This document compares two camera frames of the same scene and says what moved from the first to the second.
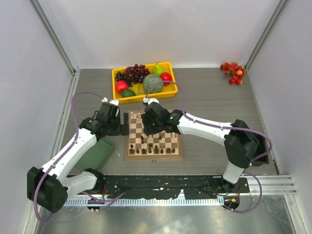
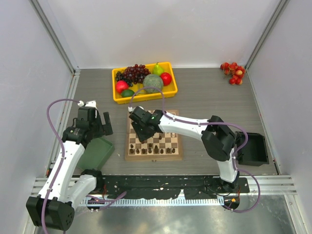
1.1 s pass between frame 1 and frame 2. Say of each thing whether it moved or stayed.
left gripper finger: moved
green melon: stayed
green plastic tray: stayed
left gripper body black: moved
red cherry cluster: stayed
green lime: stayed
